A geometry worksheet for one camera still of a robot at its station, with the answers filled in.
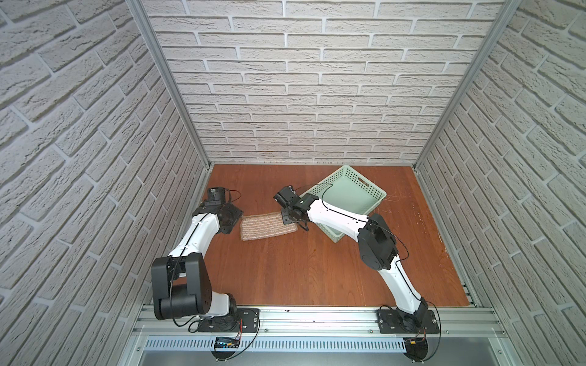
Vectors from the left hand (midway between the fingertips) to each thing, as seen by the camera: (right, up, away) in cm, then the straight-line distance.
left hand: (235, 210), depth 89 cm
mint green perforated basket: (+50, +8, +18) cm, 54 cm away
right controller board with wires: (+63, -41, -20) cm, 78 cm away
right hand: (+19, -4, +3) cm, 20 cm away
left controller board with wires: (+2, -42, -18) cm, 46 cm away
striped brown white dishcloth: (+11, -7, +7) cm, 15 cm away
